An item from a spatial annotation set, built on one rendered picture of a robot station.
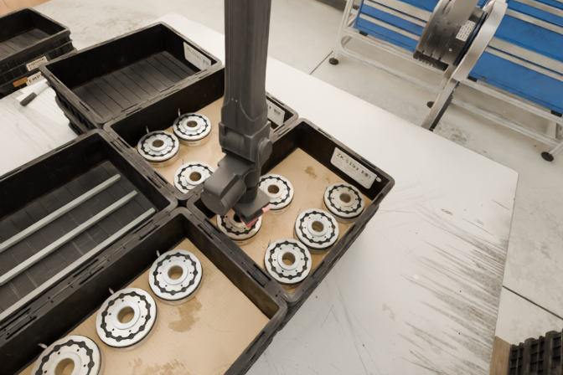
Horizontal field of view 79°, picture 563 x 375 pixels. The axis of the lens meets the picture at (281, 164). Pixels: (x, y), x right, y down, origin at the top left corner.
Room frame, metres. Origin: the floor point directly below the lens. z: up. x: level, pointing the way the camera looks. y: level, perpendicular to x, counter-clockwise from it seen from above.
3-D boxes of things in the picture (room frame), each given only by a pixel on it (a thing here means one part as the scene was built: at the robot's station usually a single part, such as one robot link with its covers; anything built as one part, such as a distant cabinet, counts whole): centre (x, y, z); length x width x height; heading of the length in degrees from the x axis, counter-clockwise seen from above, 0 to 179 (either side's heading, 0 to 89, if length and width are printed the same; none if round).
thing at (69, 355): (0.05, 0.28, 0.86); 0.05 x 0.05 x 0.01
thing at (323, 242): (0.40, -0.11, 0.86); 0.10 x 0.10 x 0.01
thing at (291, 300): (0.44, -0.05, 0.92); 0.40 x 0.30 x 0.02; 148
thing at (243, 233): (0.39, 0.07, 0.86); 0.10 x 0.10 x 0.01
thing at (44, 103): (0.87, 0.76, 0.70); 0.33 x 0.23 x 0.01; 158
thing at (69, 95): (0.76, 0.46, 0.92); 0.40 x 0.30 x 0.02; 148
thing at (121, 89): (0.76, 0.46, 0.87); 0.40 x 0.30 x 0.11; 148
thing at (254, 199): (0.39, 0.06, 0.98); 0.10 x 0.07 x 0.07; 53
